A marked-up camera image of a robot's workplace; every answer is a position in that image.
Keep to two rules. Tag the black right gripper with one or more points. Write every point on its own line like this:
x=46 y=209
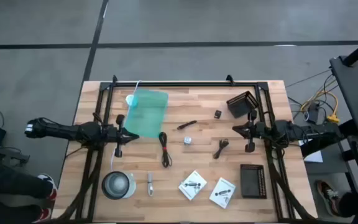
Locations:
x=255 y=130

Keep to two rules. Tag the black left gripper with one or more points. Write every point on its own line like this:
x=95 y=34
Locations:
x=115 y=133

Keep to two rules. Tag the small black cube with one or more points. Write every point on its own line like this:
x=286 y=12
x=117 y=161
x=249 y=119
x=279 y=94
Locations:
x=217 y=114

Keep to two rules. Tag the blue and white charger cube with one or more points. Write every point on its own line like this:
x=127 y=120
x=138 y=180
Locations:
x=187 y=140

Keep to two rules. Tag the black pen-shaped stick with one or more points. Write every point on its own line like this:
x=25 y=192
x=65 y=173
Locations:
x=186 y=124

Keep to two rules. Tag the white printed booklet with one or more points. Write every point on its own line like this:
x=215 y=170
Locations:
x=192 y=184
x=222 y=192

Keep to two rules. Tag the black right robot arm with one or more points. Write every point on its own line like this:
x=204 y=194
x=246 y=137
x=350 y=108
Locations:
x=294 y=130

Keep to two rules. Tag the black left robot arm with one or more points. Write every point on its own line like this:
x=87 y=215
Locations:
x=61 y=130

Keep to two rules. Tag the black mesh square bin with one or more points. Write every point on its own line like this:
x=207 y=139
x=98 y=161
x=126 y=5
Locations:
x=241 y=105

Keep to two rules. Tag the translucent green plastic bin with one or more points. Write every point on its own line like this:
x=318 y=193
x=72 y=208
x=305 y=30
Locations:
x=148 y=115

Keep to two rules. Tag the small white round disc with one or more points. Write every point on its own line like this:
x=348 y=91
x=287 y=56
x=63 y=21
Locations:
x=131 y=100

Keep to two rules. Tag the white round cup base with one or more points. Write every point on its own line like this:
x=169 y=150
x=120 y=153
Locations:
x=133 y=186

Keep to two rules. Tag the round grey metal cup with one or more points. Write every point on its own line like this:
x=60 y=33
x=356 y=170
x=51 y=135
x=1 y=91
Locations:
x=117 y=185

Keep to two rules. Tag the black mesh rectangular tray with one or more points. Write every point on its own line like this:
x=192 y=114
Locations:
x=252 y=182

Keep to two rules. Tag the black power adapter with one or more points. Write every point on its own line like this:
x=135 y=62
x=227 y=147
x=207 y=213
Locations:
x=314 y=113

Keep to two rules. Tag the white paper sheet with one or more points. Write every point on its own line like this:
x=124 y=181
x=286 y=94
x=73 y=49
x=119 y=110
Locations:
x=314 y=157

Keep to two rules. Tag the black desk beam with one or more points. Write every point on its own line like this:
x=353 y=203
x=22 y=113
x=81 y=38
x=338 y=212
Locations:
x=325 y=144

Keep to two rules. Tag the person's red white shoe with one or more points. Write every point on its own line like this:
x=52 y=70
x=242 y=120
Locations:
x=43 y=214
x=47 y=182

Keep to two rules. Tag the person's dark patterned shoe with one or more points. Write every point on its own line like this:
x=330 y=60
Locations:
x=328 y=193

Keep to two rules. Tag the grey desk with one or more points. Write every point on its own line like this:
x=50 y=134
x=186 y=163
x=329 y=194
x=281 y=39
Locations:
x=356 y=93

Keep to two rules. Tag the black floor stand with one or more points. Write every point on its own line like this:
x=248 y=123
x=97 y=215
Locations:
x=8 y=154

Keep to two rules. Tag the person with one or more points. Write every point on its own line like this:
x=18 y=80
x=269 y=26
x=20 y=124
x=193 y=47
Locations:
x=357 y=207
x=5 y=183

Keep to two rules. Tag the black aluminium table frame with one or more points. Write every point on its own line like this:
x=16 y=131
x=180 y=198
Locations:
x=182 y=84

